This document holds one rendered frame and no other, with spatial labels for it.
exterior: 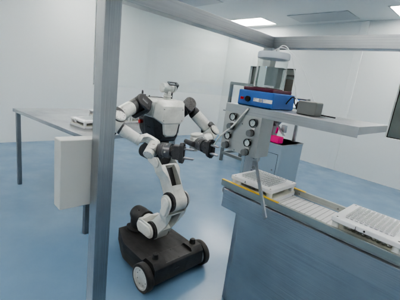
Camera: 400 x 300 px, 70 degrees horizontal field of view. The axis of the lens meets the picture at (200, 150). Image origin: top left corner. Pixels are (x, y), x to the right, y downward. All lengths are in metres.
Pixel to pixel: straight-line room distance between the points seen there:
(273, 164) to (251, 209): 2.54
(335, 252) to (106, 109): 1.02
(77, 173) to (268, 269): 1.00
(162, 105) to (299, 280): 1.30
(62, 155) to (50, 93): 4.87
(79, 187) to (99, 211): 0.11
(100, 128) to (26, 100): 4.85
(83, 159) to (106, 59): 0.37
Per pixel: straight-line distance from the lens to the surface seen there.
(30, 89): 5.87
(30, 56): 5.85
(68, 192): 1.15
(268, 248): 1.51
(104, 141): 1.08
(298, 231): 1.34
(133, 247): 2.31
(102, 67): 1.04
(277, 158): 3.92
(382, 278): 1.28
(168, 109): 1.98
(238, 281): 1.72
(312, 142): 6.71
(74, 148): 1.11
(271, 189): 1.41
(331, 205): 1.55
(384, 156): 6.25
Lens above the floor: 1.43
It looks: 13 degrees down
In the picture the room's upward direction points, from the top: 7 degrees clockwise
